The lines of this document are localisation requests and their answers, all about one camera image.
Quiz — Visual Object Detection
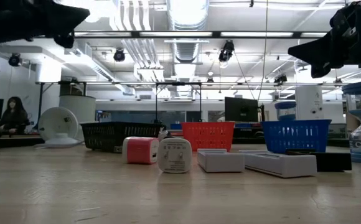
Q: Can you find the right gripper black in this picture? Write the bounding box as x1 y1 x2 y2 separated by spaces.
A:
288 0 361 78

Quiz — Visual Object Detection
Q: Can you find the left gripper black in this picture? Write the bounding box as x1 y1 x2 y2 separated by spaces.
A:
0 0 91 49

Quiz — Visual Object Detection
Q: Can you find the black small chip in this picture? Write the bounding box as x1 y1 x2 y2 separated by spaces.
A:
285 148 353 172

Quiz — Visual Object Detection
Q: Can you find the white digital clock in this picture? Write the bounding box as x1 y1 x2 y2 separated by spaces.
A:
197 148 245 173
238 149 318 179

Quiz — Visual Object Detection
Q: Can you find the pink charger cube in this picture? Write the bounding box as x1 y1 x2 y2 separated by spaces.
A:
122 136 160 165

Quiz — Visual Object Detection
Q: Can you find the teal and white charger cube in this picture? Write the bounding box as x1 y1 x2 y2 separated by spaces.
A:
157 136 193 174

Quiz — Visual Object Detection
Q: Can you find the white tall cabinet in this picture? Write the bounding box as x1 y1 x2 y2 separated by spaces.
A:
294 85 324 121

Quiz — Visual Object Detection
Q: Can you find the black ceiling spotlight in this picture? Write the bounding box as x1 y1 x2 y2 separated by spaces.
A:
113 48 126 63
218 39 235 63
273 73 289 85
7 52 22 68

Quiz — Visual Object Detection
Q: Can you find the white hanging light box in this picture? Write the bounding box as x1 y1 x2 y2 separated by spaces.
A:
35 62 62 83

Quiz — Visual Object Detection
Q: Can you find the blue plastic basket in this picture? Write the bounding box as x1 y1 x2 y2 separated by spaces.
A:
261 119 332 154

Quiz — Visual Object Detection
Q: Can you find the black computer monitor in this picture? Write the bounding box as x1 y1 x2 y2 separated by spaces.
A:
224 96 259 123

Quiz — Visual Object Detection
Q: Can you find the white desk fan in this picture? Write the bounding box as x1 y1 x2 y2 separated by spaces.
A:
34 106 85 149

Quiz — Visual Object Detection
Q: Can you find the black overhead light bar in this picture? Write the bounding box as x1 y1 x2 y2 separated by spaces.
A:
73 30 327 39

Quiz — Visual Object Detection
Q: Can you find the person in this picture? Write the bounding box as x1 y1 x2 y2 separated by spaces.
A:
0 96 31 136

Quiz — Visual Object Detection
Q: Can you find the black plastic basket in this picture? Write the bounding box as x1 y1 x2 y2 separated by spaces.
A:
80 121 166 153

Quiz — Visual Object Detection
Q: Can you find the red plastic basket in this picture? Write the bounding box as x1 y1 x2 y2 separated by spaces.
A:
180 121 236 152

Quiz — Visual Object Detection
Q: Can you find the silver round ventilation duct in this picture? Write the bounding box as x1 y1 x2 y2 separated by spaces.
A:
166 0 211 63

